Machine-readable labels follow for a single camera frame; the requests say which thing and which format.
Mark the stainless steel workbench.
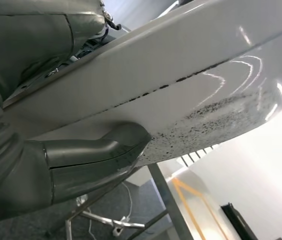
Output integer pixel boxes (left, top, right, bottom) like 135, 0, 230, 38
45, 109, 282, 240

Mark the dark flat object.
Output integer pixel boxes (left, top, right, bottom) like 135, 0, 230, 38
220, 202, 282, 240

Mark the yellow tape on workbench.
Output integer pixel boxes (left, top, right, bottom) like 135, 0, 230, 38
171, 177, 229, 240

